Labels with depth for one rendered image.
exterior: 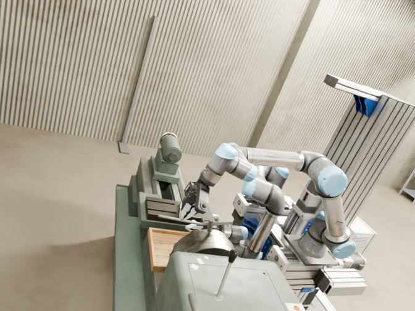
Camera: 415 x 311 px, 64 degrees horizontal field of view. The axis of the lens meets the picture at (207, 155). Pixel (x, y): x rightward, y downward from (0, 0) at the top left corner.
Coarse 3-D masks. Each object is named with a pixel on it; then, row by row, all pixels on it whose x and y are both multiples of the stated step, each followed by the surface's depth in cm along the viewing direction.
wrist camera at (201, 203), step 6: (198, 186) 130; (204, 186) 130; (198, 192) 128; (204, 192) 128; (198, 198) 125; (204, 198) 127; (198, 204) 124; (204, 204) 125; (198, 210) 123; (204, 210) 124
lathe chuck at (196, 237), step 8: (192, 232) 152; (200, 232) 151; (216, 232) 153; (184, 240) 150; (192, 240) 147; (200, 240) 146; (208, 240) 146; (216, 240) 148; (224, 240) 151; (176, 248) 150; (184, 248) 146; (232, 248) 150
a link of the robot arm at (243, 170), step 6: (240, 156) 135; (240, 162) 128; (246, 162) 131; (240, 168) 128; (246, 168) 129; (252, 168) 131; (234, 174) 130; (240, 174) 129; (246, 174) 130; (252, 174) 131; (246, 180) 132; (252, 180) 132
